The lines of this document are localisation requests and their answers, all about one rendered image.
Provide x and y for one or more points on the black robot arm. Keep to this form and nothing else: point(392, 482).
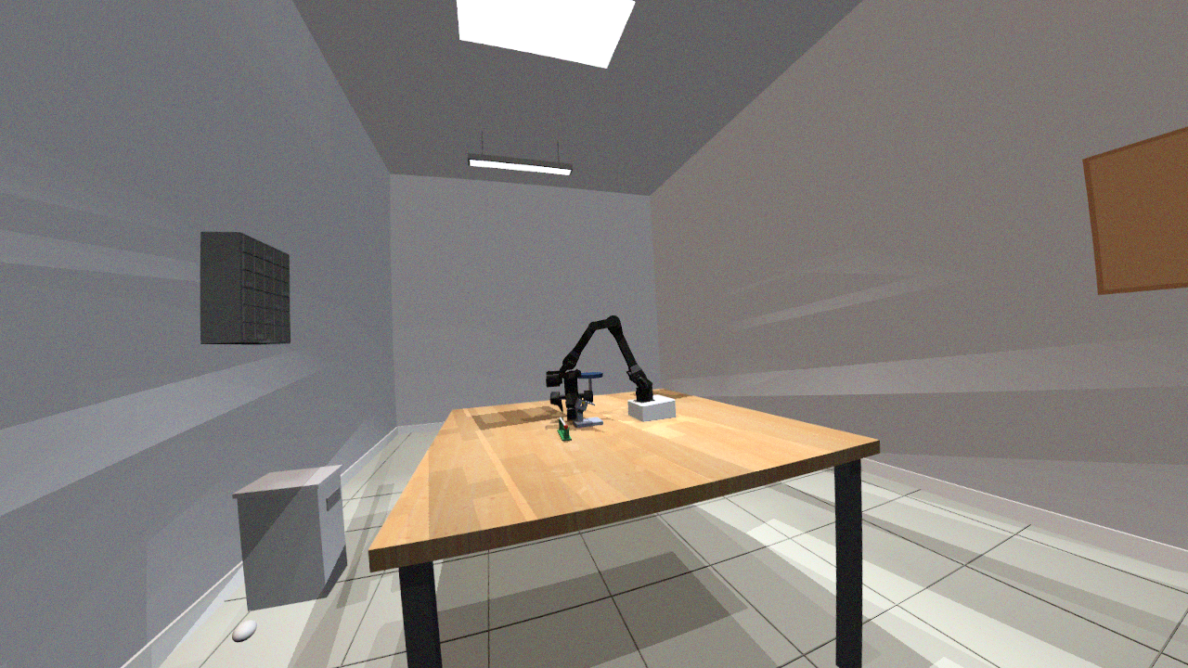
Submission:
point(644, 391)

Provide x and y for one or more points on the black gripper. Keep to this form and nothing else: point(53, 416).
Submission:
point(556, 398)

